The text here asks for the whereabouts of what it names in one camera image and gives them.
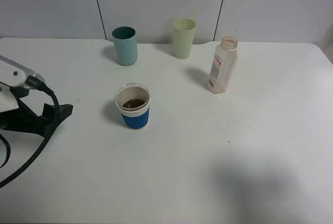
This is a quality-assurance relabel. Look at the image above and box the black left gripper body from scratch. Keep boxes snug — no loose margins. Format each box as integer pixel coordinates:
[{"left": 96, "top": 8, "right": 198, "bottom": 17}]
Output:
[{"left": 1, "top": 88, "right": 49, "bottom": 137}]

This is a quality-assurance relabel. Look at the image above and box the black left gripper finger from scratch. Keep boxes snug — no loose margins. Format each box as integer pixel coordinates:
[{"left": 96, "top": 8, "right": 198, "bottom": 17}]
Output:
[{"left": 40, "top": 104, "right": 73, "bottom": 130}]

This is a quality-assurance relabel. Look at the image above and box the clear plastic drink bottle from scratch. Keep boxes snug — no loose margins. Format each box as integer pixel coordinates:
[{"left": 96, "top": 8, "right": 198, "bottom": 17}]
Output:
[{"left": 208, "top": 36, "right": 238, "bottom": 94}]

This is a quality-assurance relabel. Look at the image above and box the blue sleeved paper cup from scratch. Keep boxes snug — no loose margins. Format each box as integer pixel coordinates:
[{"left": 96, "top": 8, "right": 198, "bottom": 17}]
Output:
[{"left": 114, "top": 83, "right": 150, "bottom": 130}]

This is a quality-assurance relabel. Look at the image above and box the teal plastic cup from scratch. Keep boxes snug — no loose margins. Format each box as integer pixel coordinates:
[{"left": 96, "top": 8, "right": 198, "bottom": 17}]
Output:
[{"left": 112, "top": 26, "right": 138, "bottom": 66}]

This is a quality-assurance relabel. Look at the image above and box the pale green plastic cup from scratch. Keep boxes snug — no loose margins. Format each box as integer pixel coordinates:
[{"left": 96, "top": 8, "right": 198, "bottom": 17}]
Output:
[{"left": 172, "top": 18, "right": 197, "bottom": 59}]

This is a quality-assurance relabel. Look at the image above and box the black braided left cable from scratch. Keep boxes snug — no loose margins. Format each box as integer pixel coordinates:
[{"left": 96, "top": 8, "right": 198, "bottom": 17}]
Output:
[{"left": 0, "top": 77, "right": 60, "bottom": 189}]

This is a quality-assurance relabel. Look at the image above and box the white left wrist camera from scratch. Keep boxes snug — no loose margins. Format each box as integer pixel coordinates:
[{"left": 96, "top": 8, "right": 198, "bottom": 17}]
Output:
[{"left": 1, "top": 56, "right": 45, "bottom": 113}]

